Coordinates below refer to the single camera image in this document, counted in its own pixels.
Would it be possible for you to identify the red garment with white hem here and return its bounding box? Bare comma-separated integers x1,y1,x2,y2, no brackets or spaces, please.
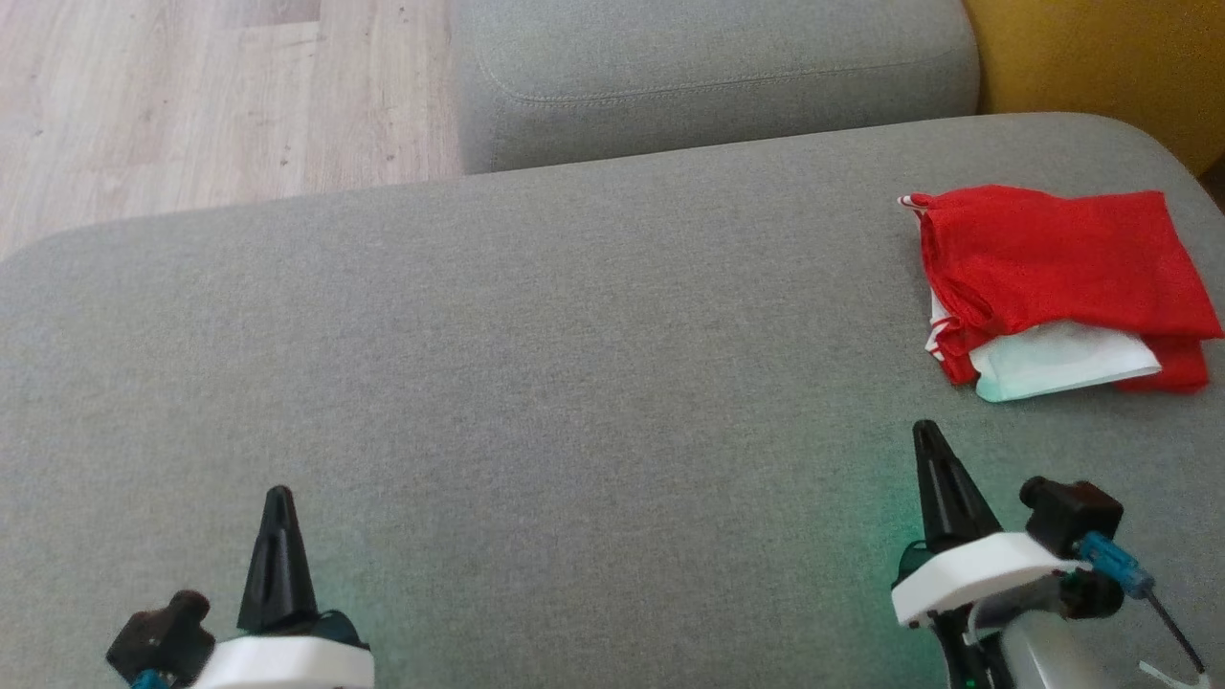
926,321,1209,403

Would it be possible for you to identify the black right cable blue connector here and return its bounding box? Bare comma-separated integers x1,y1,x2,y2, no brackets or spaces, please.
1077,533,1209,676

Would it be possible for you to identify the yellow sofa backrest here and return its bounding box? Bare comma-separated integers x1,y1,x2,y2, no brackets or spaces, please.
962,0,1225,178

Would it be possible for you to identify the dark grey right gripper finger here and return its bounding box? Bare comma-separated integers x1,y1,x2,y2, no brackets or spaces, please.
925,420,1003,543
912,420,963,556

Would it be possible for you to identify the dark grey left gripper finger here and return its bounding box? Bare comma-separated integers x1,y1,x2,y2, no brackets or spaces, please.
237,486,279,629
278,486,322,631

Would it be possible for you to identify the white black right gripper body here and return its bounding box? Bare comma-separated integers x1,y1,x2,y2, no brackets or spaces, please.
890,531,1082,629

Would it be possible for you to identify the red garment striped white trim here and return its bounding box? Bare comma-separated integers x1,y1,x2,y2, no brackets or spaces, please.
900,185,1224,341

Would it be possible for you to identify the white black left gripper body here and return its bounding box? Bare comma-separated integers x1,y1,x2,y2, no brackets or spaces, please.
191,611,376,689

